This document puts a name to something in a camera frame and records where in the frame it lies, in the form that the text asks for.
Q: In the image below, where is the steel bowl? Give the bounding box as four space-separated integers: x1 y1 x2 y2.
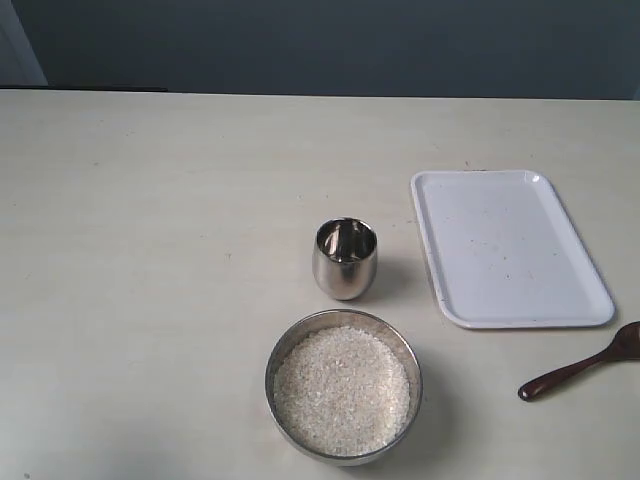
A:
265 309 423 467

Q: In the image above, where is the white rectangular plastic tray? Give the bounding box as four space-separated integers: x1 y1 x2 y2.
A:
410 170 615 330

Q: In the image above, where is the dark brown wooden spoon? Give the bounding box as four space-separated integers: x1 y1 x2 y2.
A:
517 321 639 402

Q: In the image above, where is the stainless steel cup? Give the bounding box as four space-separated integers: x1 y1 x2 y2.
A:
312 217 378 301

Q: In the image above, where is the grainy beige powder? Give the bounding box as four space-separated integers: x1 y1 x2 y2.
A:
274 326 410 457

